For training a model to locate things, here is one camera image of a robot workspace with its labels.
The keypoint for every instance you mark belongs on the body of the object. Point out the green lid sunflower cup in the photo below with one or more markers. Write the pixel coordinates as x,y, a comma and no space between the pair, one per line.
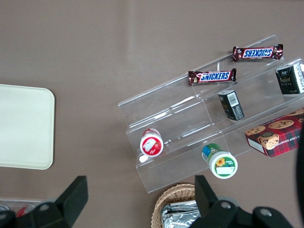
221,161

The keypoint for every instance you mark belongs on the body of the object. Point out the cream plastic tray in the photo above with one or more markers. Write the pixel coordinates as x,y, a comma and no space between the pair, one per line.
23,128

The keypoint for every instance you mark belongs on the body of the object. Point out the clear acrylic stepped display stand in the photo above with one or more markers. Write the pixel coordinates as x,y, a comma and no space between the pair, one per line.
185,118

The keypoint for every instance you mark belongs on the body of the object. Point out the red tartan cookie box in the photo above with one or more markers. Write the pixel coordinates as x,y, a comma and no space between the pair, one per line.
273,135

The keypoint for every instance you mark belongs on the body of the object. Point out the small black barcode box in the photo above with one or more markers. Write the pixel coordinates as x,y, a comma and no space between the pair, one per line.
231,105

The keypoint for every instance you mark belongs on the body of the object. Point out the red white drink can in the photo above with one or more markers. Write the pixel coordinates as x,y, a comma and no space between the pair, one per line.
23,210

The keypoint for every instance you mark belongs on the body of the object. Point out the foil wrapped sandwich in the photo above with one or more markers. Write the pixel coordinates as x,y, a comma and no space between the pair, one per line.
178,215

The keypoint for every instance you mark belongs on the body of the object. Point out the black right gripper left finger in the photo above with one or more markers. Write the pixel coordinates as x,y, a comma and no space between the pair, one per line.
69,202

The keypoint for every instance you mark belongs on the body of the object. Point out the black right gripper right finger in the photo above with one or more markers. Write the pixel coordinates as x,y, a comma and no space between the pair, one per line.
213,211

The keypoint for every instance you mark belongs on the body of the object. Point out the woven wicker basket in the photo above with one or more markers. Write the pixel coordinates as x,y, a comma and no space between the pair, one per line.
171,194

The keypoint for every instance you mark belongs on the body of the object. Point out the black box with gold print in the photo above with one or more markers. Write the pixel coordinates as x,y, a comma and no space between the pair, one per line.
289,79

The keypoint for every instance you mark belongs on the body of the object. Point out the Snickers chocolate bar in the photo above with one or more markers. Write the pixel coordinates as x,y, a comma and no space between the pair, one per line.
212,76
257,52

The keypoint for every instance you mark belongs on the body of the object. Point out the clear acrylic can holder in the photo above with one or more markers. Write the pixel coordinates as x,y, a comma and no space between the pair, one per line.
14,203

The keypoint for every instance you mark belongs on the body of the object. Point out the red lid yogurt cup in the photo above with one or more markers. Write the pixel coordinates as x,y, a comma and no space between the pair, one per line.
151,145

